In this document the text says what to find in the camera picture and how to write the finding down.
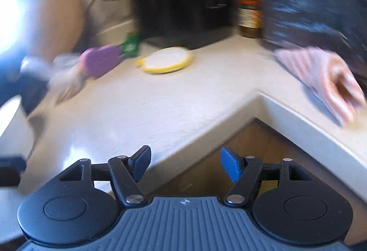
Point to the glass jar with label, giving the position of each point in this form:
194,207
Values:
249,21

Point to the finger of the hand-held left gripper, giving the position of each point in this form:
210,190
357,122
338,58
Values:
11,172

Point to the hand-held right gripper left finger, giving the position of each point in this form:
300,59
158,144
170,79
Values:
140,165

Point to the striped pink cloth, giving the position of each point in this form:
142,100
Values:
324,73

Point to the yellow rimmed lid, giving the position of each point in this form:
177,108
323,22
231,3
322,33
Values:
163,61

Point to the clear plastic bag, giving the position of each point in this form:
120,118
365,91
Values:
66,79

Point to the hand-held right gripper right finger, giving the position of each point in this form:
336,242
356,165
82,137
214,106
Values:
230,165

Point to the black box appliance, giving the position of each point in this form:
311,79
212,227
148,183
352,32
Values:
177,10

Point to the black foil bag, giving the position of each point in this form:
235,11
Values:
309,4

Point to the pink and purple sponge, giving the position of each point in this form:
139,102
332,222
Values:
100,61

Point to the round wooden cutting board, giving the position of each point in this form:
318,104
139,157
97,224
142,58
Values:
60,18

